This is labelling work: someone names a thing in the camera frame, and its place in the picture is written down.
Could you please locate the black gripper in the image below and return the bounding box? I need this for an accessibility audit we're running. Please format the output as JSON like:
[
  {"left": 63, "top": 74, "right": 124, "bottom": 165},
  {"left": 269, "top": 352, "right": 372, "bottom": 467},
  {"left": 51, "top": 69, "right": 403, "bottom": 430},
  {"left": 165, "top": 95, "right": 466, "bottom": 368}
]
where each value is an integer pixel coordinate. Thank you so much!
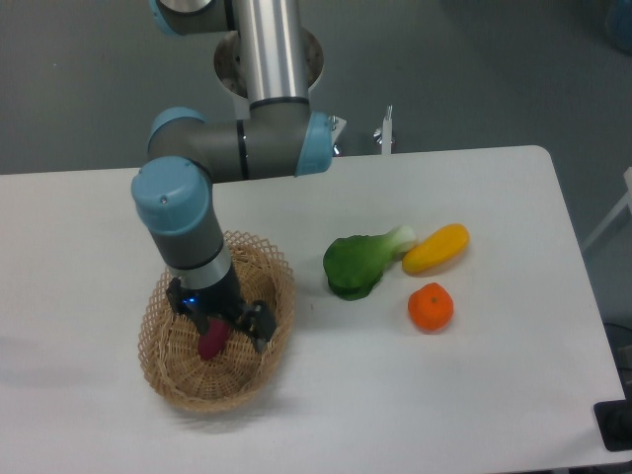
[{"left": 166, "top": 266, "right": 277, "bottom": 353}]

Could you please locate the purple sweet potato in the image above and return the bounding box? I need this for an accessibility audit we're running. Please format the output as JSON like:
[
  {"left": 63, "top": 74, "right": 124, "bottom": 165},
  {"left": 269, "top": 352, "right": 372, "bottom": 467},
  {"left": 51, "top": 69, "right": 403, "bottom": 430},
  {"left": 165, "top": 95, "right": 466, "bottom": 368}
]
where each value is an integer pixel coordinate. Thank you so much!
[{"left": 197, "top": 319, "right": 230, "bottom": 360}]

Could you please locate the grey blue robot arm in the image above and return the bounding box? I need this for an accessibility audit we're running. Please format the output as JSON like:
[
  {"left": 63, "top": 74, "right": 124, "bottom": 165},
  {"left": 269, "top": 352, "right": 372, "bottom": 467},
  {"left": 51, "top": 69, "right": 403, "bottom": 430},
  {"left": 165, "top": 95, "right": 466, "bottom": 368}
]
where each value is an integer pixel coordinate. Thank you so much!
[{"left": 131, "top": 1, "right": 333, "bottom": 359}]

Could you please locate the woven wicker basket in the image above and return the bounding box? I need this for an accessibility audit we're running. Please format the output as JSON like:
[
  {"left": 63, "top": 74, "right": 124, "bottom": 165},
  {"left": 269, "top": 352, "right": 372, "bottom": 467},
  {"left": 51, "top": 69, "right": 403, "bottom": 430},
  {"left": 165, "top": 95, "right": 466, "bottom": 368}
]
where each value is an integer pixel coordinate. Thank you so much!
[{"left": 138, "top": 231, "right": 295, "bottom": 414}]

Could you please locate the green bok choy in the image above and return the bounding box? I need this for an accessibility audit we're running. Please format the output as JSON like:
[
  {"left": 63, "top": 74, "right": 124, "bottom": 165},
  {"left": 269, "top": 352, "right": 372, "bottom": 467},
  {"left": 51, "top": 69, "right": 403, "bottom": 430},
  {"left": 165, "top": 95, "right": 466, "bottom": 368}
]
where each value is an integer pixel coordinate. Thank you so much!
[{"left": 322, "top": 225, "right": 418, "bottom": 300}]

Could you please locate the orange tangerine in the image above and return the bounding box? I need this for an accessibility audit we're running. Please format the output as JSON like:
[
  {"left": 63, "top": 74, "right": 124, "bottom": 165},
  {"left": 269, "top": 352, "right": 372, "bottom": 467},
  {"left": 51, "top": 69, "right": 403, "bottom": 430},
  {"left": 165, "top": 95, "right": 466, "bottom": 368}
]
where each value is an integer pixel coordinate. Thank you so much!
[{"left": 407, "top": 282, "right": 454, "bottom": 333}]

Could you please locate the yellow squash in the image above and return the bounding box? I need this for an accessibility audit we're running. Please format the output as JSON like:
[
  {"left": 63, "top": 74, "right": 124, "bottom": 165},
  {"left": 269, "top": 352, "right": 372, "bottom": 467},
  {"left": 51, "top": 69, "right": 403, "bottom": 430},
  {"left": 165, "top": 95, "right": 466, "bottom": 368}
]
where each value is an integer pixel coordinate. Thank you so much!
[{"left": 402, "top": 223, "right": 470, "bottom": 275}]

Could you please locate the black device at edge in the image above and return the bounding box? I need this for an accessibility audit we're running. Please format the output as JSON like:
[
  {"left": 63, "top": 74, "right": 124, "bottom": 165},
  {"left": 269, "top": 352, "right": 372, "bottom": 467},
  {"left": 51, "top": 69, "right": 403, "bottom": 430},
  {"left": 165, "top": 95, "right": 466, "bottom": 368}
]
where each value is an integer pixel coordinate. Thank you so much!
[{"left": 593, "top": 400, "right": 631, "bottom": 452}]

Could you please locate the white metal base frame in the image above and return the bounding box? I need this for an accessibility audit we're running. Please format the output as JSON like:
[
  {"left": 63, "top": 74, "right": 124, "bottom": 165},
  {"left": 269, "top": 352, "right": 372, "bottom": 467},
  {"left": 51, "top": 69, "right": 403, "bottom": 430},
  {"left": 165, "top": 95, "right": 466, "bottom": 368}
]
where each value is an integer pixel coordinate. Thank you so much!
[{"left": 327, "top": 104, "right": 395, "bottom": 157}]

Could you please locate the white frame at right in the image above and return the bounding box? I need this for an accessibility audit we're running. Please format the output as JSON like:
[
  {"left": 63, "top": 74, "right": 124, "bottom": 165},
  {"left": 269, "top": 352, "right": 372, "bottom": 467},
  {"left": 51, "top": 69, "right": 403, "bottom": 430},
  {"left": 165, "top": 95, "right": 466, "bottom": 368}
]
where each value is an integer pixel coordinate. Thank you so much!
[{"left": 580, "top": 167, "right": 631, "bottom": 255}]

